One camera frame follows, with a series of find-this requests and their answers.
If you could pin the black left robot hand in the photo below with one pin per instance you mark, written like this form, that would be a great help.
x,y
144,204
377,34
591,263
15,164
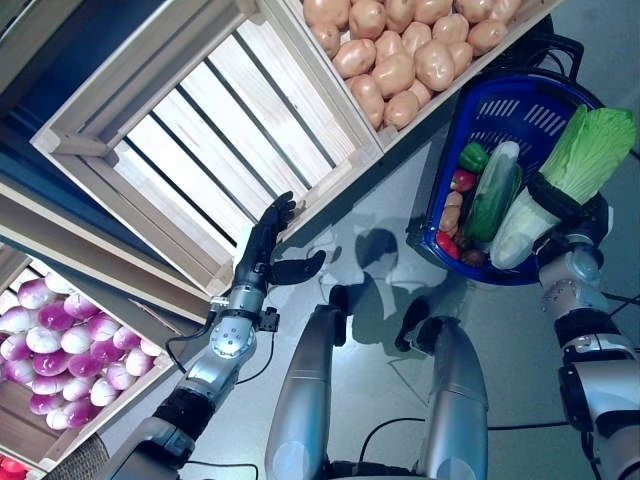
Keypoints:
x,y
260,245

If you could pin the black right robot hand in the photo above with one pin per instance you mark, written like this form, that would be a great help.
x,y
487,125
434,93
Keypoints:
x,y
565,212

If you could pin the napa cabbage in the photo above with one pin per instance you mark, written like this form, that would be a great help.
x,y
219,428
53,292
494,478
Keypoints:
x,y
492,200
585,150

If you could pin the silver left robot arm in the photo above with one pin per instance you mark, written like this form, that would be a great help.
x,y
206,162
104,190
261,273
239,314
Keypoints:
x,y
227,340

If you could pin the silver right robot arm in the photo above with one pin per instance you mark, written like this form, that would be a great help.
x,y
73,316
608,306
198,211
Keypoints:
x,y
575,280

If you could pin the blue plastic shopping basket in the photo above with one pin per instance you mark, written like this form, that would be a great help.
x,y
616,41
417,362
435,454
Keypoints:
x,y
505,105

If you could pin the brown potato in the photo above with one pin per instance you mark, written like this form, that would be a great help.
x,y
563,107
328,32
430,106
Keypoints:
x,y
472,256

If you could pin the dark green bell pepper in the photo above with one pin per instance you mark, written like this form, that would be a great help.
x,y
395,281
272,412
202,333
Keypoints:
x,y
472,156

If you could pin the small tan potato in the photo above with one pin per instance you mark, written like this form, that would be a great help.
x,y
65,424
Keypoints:
x,y
454,200
450,219

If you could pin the red pepper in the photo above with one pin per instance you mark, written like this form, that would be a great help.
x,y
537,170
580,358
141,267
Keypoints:
x,y
447,244

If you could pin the wooden cabbage crate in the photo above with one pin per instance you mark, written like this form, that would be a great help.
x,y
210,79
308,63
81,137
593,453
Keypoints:
x,y
200,125

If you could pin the purple white turnip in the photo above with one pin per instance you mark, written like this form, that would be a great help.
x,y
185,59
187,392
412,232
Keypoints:
x,y
102,391
56,282
50,362
84,365
80,306
77,387
35,293
15,320
125,337
50,384
12,347
105,350
81,412
54,316
102,326
139,361
75,338
57,421
19,371
45,404
150,347
42,338
117,375

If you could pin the wooden potato crate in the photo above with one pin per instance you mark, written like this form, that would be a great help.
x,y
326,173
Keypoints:
x,y
345,100

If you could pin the wooden display shelf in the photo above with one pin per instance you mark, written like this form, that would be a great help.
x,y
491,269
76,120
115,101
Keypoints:
x,y
75,225

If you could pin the wooden turnip crate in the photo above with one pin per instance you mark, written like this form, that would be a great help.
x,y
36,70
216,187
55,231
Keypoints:
x,y
130,392

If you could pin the silver right robot leg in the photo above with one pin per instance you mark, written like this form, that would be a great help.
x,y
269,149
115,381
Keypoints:
x,y
455,390

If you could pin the red vegetable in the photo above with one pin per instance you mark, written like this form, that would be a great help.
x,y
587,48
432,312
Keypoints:
x,y
10,467

